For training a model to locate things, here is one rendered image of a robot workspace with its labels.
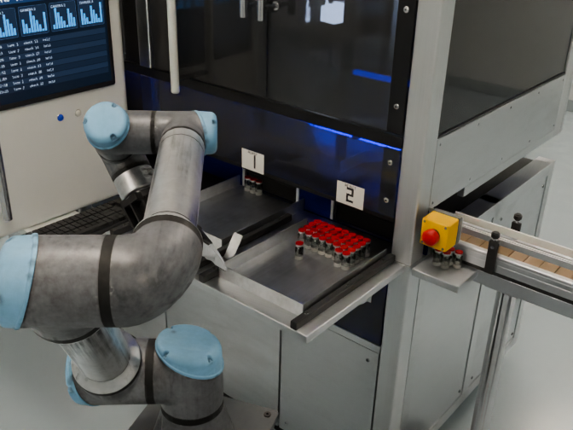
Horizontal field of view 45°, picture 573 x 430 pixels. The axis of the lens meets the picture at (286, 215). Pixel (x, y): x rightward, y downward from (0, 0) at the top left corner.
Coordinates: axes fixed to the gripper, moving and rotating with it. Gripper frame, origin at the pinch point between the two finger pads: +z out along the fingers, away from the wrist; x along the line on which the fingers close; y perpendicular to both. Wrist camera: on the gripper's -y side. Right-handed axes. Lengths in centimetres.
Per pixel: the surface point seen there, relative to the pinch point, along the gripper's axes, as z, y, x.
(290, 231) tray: -10, -62, -4
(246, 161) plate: -35, -71, -9
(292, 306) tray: 9.2, -32.9, -0.1
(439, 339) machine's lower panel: 36, -100, 7
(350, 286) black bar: 11.0, -45.5, 9.8
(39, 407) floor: -7, -83, -132
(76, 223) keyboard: -43, -52, -58
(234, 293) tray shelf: -0.3, -34.4, -12.3
